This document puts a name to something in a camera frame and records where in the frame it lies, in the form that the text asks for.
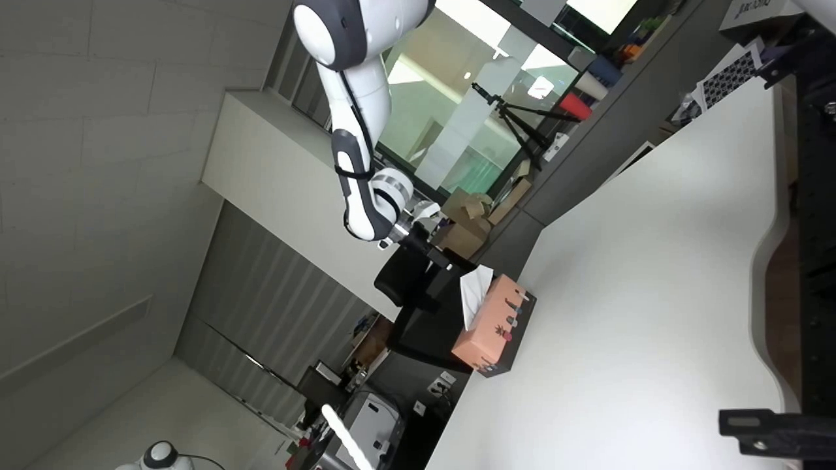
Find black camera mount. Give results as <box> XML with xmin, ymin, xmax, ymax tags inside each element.
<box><xmin>715</xmin><ymin>405</ymin><xmax>836</xmax><ymax>464</ymax></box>

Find white tissue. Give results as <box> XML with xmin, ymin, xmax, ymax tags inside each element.
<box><xmin>458</xmin><ymin>263</ymin><xmax>499</xmax><ymax>330</ymax></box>

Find white perforated panel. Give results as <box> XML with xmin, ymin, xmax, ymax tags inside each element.
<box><xmin>676</xmin><ymin>37</ymin><xmax>771</xmax><ymax>125</ymax></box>

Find cardboard boxes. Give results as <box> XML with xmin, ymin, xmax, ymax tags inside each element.
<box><xmin>435</xmin><ymin>188</ymin><xmax>518</xmax><ymax>260</ymax></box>

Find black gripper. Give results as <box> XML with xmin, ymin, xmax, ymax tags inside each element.
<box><xmin>397</xmin><ymin>206</ymin><xmax>472</xmax><ymax>286</ymax></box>

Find black tripod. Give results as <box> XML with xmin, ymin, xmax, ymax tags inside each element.
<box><xmin>468</xmin><ymin>81</ymin><xmax>562</xmax><ymax>172</ymax></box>

